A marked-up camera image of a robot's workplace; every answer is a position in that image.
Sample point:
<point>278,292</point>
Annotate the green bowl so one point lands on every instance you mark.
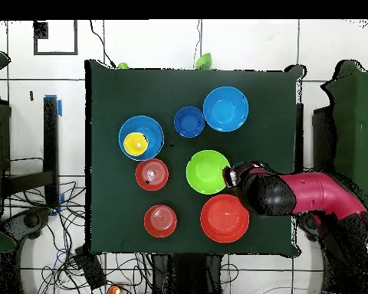
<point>205,171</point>
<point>204,61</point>

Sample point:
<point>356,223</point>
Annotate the orange bowl with ringed bottom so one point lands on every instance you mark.
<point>151,174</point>

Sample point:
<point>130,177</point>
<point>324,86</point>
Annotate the translucent yellow cup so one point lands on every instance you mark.
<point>133,142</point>

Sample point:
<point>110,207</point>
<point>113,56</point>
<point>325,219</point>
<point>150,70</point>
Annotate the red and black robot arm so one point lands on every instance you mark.
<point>319,193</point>

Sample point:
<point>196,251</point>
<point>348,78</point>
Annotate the large orange bowl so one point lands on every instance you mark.
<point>224,219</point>

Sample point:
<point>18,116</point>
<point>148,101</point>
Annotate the small dark blue bowl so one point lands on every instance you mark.
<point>189,122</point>

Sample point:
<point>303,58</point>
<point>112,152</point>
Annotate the large blue bowl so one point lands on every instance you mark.
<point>155,134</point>
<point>225,108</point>

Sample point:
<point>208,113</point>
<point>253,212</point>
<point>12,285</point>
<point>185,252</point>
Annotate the small plain orange bowl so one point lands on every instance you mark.
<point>160,221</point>

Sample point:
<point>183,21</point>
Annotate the grey chair base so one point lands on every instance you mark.
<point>308,225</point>

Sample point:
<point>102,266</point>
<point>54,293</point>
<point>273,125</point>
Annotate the green bowl on floor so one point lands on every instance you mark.
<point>204,61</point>

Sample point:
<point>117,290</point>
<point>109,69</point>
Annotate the small green floor object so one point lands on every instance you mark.
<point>123,65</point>

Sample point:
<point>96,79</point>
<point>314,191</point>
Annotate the small orange floor object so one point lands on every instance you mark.
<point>113,291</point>

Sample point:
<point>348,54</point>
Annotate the black power strip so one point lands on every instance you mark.
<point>90,269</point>

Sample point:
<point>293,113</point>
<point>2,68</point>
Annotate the black metal stand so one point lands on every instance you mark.
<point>50,137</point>

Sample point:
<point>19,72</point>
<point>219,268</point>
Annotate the blue tape strip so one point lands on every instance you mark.
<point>59,107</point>

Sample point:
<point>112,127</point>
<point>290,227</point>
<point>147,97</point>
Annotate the black chair base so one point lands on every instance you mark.
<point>27,222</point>

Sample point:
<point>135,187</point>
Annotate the dark square floor frame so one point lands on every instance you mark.
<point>75,39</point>

